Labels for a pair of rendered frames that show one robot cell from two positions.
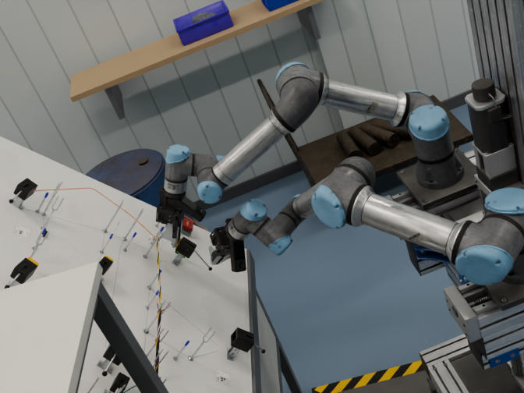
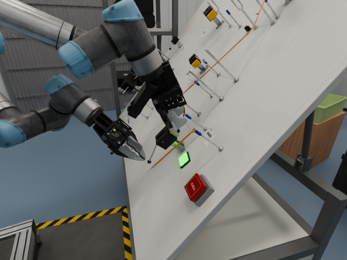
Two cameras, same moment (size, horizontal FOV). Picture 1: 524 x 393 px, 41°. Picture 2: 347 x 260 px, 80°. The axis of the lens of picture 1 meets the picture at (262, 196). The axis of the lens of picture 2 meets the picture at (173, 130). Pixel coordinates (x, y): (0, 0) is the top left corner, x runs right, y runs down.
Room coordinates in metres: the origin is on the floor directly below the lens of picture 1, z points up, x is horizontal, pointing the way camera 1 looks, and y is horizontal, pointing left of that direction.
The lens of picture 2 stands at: (2.55, 0.09, 1.44)
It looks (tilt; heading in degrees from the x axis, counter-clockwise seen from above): 26 degrees down; 155
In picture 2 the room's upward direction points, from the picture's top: straight up
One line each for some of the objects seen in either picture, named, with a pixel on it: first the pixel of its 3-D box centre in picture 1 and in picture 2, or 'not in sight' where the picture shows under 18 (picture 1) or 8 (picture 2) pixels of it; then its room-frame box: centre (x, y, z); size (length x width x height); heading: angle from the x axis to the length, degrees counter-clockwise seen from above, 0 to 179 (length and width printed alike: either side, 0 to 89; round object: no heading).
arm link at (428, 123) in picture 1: (430, 131); not in sight; (1.85, -0.56, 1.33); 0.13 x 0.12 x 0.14; 174
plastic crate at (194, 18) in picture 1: (203, 23); not in sight; (3.79, -0.06, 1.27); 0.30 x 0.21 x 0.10; 90
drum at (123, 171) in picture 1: (147, 231); not in sight; (3.41, 0.67, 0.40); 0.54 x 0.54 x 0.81
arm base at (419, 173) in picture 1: (437, 162); not in sight; (1.84, -0.56, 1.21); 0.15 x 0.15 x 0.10
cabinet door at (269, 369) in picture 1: (263, 355); not in sight; (1.95, 0.22, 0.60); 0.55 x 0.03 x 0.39; 170
